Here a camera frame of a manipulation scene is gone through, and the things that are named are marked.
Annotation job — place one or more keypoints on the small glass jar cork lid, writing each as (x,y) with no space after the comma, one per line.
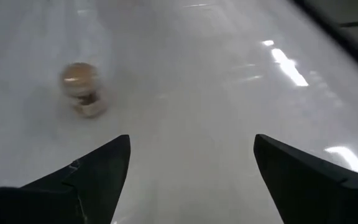
(82,90)

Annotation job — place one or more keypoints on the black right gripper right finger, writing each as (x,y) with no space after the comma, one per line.
(322,193)

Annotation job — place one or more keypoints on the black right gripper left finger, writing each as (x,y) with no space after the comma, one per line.
(57,193)

